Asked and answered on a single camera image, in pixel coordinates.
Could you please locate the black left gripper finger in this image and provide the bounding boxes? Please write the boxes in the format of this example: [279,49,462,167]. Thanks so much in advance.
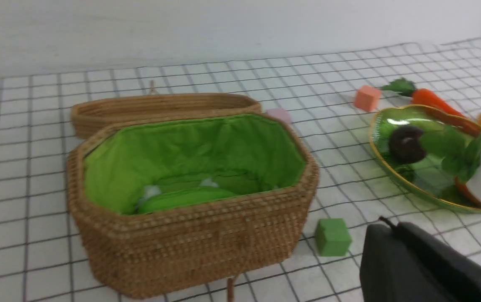
[359,216,481,302]

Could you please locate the purple toy mangosteen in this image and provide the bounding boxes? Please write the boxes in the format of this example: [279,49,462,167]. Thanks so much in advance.
[388,125,427,164]

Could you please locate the orange toy carrot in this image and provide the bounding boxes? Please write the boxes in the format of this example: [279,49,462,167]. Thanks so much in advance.
[380,77,481,136]

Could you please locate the orange toy persimmon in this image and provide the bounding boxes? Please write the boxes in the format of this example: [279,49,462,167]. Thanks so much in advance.
[454,177,481,208]

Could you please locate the green toy cucumber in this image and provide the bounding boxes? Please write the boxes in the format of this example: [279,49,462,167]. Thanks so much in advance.
[136,186,237,214]

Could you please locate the green foam cube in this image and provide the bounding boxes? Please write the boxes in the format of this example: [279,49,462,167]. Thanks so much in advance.
[314,218,352,257]

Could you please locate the green glass leaf plate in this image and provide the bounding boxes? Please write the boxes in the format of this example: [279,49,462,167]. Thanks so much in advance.
[369,105,481,213]

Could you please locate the orange foam cube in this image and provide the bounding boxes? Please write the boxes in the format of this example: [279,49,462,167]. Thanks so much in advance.
[353,85,382,112]

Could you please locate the woven rattan basket green lining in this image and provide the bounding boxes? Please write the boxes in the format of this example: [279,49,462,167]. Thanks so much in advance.
[66,112,321,299]

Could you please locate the pink foam cube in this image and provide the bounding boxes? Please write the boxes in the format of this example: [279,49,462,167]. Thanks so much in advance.
[266,108,293,124]

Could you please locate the woven rattan basket lid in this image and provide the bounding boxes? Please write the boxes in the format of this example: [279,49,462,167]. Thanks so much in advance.
[71,81,262,139]

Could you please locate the white grid tablecloth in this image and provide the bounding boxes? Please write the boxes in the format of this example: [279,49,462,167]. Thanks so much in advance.
[0,39,481,302]

